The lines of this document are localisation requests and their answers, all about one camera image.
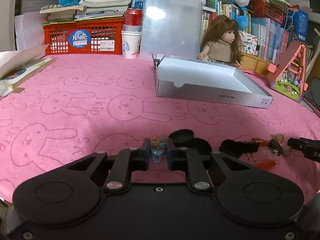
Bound black round cap small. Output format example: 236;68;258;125
169;129;195;147

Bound brown snail shell back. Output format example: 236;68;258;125
272;134;284;144

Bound red toy sausage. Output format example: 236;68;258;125
251;138;268;147
255;160;277;171

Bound black round disc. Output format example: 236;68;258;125
219;139;242;159

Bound black round cap large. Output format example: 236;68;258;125
174;138;212;155

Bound black binder clip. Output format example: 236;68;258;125
239;141;259;164

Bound dark grey pouch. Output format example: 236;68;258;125
303;77;320;117

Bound pink triangular toy house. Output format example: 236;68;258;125
266;40;308;103

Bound pink bunny towel mat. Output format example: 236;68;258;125
1;55;319;201

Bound grey cardboard box tray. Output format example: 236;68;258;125
155;56;273;109

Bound wooden drawer unit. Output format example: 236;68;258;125
241;52;271;75

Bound binder clip on box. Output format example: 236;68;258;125
151;53;165;69

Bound row of shelf books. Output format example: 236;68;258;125
131;0;293;64

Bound white label sticker box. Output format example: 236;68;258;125
239;31;258;55

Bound white paper cup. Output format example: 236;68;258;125
121;30;142;59

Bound brown haired doll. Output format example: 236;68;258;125
198;15;242;69

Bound red plastic basket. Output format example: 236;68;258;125
43;17;124;55

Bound translucent plastic clipboard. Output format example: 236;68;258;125
139;0;203;61

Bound red soda can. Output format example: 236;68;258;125
123;8;143;32

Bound stack of books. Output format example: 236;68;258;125
40;0;131;23

